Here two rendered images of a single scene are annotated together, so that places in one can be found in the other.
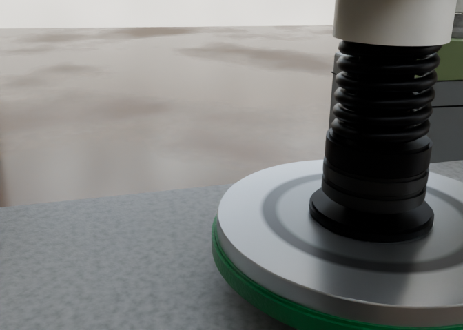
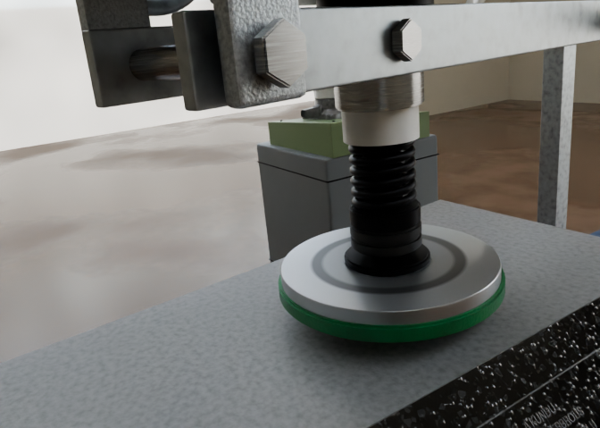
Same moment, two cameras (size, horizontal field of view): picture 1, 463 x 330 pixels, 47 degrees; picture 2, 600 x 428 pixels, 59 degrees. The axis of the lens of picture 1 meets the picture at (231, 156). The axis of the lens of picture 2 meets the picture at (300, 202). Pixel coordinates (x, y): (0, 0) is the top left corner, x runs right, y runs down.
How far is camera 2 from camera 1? 0.17 m
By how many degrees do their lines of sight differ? 18
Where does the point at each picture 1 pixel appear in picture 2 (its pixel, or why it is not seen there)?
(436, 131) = not seen: hidden behind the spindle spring
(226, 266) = (313, 317)
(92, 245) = (180, 340)
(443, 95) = not seen: hidden behind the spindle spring
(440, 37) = (416, 134)
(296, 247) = (357, 291)
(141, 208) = (196, 305)
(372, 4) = (375, 121)
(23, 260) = (131, 367)
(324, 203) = (357, 259)
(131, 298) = (241, 365)
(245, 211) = (306, 279)
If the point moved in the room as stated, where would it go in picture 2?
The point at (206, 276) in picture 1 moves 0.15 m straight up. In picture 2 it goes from (285, 336) to (267, 184)
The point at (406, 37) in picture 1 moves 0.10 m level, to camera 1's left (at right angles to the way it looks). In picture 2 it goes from (399, 138) to (290, 156)
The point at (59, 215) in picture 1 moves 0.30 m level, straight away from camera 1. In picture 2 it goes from (131, 328) to (48, 257)
